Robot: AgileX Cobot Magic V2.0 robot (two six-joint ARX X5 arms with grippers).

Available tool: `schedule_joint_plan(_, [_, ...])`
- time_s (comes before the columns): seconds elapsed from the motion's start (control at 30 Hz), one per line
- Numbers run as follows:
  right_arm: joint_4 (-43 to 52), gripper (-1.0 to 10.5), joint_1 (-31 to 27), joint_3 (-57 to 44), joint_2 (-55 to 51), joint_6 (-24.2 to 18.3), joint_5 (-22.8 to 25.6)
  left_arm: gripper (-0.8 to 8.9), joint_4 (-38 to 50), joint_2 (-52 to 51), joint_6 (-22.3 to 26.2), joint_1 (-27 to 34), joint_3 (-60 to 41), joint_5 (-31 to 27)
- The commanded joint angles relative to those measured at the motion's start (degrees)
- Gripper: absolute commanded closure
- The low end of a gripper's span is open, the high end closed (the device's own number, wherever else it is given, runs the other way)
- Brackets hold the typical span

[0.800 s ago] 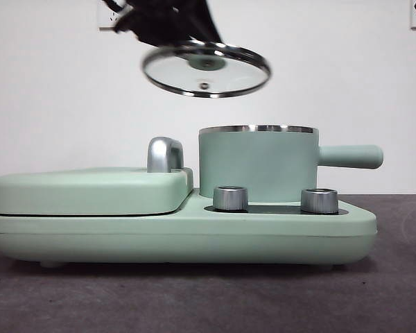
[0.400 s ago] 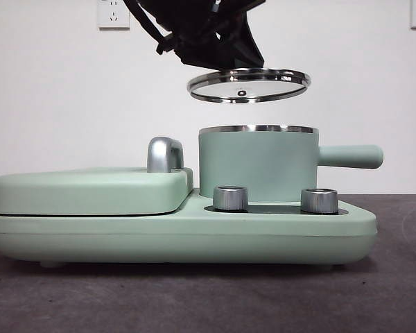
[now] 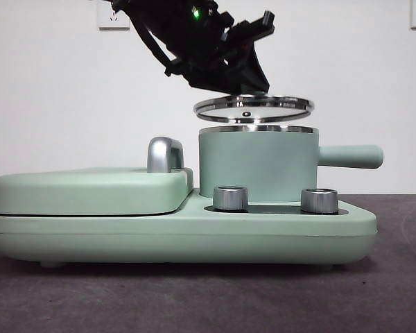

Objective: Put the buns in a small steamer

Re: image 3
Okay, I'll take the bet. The silver griddle lid handle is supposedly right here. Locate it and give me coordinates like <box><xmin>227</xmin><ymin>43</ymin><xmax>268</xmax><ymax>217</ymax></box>
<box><xmin>146</xmin><ymin>137</ymin><xmax>185</xmax><ymax>173</ymax></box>

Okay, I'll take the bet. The glass pot lid green knob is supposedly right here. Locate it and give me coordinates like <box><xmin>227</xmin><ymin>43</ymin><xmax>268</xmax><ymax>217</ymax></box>
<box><xmin>193</xmin><ymin>93</ymin><xmax>315</xmax><ymax>125</ymax></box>

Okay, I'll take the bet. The black control panel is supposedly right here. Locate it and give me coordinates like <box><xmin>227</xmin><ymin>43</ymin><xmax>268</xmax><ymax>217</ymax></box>
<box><xmin>204</xmin><ymin>203</ymin><xmax>349</xmax><ymax>214</ymax></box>

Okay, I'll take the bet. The mint green steel pot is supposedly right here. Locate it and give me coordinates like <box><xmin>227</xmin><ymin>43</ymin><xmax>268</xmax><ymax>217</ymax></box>
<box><xmin>197</xmin><ymin>124</ymin><xmax>385</xmax><ymax>204</ymax></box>

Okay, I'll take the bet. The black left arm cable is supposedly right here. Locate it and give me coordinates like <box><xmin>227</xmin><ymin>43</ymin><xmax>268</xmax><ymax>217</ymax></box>
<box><xmin>123</xmin><ymin>5</ymin><xmax>182</xmax><ymax>78</ymax></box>

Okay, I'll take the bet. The mint green breakfast machine base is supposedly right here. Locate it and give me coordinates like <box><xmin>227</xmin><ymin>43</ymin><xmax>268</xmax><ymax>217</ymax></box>
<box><xmin>0</xmin><ymin>187</ymin><xmax>379</xmax><ymax>270</ymax></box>

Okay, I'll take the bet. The silver control knob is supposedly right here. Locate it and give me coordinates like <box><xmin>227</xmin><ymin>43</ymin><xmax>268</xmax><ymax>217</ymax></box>
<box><xmin>212</xmin><ymin>186</ymin><xmax>250</xmax><ymax>212</ymax></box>
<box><xmin>300</xmin><ymin>188</ymin><xmax>340</xmax><ymax>214</ymax></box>

